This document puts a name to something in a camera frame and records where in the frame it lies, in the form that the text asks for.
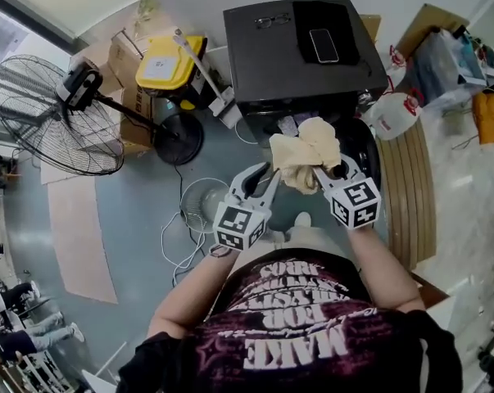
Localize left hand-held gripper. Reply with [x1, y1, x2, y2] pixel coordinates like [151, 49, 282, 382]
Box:
[212, 161, 282, 253]

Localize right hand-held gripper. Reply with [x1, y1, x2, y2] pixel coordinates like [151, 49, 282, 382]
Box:
[312, 157, 383, 231]

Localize beige clothes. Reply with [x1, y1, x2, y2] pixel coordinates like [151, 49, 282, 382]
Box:
[269, 116, 342, 197]

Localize black washing machine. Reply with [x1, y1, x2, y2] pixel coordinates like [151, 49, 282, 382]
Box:
[223, 0, 391, 188]

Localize person's right forearm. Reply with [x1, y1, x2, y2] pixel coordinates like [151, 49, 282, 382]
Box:
[347, 223, 426, 315]

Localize person's left forearm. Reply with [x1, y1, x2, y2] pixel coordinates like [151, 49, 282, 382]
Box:
[147, 246, 242, 340]

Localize person's beige trousers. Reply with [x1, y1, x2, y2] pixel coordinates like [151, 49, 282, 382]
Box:
[266, 225, 347, 262]

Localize dark wristband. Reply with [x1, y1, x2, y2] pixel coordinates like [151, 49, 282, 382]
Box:
[208, 243, 233, 259]

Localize white mop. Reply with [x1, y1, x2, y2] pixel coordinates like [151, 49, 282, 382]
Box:
[172, 29, 243, 130]

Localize smartphone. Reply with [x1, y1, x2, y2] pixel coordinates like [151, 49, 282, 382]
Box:
[309, 28, 339, 64]

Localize black pad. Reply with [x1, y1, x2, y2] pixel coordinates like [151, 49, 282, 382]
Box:
[292, 0, 361, 66]

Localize brown cardboard box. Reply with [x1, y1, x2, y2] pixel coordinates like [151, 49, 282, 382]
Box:
[107, 26, 179, 156]

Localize person's black printed t-shirt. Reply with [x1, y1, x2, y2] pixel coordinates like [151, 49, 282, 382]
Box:
[117, 250, 465, 393]

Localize pile of clear plastic bags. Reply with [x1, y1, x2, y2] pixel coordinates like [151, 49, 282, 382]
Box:
[410, 26, 494, 106]

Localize yellow lid trash bin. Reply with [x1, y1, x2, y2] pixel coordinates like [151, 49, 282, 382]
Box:
[134, 34, 209, 111]

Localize small cardboard piece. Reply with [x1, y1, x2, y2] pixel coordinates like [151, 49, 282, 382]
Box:
[359, 13, 383, 43]

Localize orange bag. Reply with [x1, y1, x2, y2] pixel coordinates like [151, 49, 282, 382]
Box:
[473, 91, 494, 146]

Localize black eyeglasses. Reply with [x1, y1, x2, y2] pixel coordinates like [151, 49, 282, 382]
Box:
[255, 13, 292, 29]

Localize large cardboard panel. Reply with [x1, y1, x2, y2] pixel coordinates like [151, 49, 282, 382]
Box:
[396, 2, 471, 59]

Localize brown cardboard floor sheet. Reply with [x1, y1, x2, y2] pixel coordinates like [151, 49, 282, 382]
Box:
[48, 182, 119, 305]
[39, 145, 150, 186]

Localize white table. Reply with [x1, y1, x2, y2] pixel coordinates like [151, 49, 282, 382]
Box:
[80, 341, 129, 393]

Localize white cable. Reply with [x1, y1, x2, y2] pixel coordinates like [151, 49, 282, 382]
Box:
[233, 117, 261, 145]
[161, 210, 209, 287]

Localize black pedestal fan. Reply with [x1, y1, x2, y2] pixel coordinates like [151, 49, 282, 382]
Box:
[0, 54, 205, 177]

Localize glass door with black frame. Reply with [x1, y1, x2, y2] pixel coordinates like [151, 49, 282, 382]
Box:
[0, 0, 74, 57]

